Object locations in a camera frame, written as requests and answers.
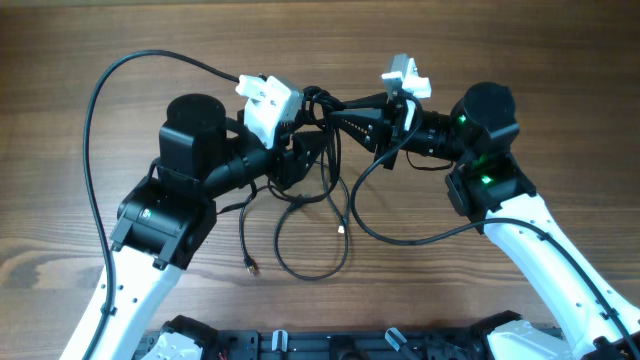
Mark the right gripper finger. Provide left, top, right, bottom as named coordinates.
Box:
left=342, top=92, right=388, bottom=110
left=328, top=108, right=386, bottom=152

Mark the thick black USB cable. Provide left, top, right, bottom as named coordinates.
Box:
left=238, top=85, right=351, bottom=277

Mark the thin black USB cable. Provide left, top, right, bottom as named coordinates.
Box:
left=273, top=194, right=350, bottom=282

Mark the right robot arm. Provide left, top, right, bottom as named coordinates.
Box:
left=327, top=82, right=639, bottom=359

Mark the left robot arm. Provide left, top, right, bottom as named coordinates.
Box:
left=62, top=94, right=329, bottom=359

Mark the right camera black cable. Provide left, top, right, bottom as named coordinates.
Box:
left=349, top=94, right=640, bottom=351

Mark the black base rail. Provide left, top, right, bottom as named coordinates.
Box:
left=132, top=312, right=566, bottom=360

